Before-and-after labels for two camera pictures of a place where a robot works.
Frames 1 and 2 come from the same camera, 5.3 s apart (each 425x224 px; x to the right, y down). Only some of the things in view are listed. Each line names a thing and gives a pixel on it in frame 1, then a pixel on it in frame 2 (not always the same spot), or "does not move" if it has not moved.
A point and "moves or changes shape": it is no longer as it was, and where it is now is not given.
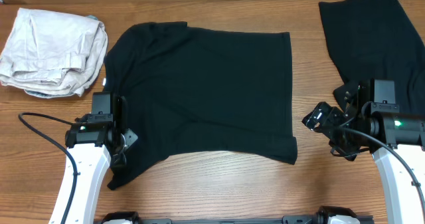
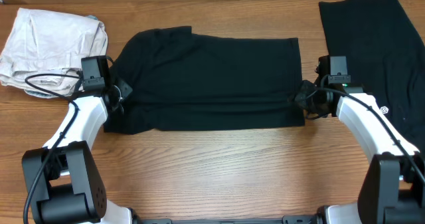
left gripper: [120, 144] to [123, 88]
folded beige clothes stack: [52, 51] does not move
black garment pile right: [372, 37] does not move
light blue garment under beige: [45, 95] does not move
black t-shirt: [194, 88] moves or changes shape
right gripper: [332, 127] to [306, 93]
